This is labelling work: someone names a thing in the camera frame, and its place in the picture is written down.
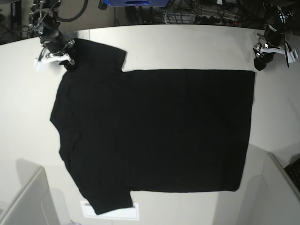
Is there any black keyboard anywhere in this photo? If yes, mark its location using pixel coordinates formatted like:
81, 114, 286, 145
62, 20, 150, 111
285, 158, 300, 190

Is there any black power strip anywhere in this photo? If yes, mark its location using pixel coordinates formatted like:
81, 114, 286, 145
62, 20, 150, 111
193, 16, 239, 26

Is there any right grey partition panel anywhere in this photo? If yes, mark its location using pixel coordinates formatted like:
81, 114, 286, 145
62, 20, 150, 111
243, 153, 300, 225

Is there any blue box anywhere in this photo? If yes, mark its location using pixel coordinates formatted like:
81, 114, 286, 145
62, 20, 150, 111
104, 0, 169, 7

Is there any black T-shirt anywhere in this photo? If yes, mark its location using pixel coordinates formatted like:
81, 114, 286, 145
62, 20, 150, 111
50, 39, 255, 215

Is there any white label plate on table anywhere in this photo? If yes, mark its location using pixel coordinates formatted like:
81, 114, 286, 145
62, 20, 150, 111
80, 201, 139, 221

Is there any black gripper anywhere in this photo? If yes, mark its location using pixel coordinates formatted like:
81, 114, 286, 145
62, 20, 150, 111
254, 27, 285, 71
39, 29, 75, 70

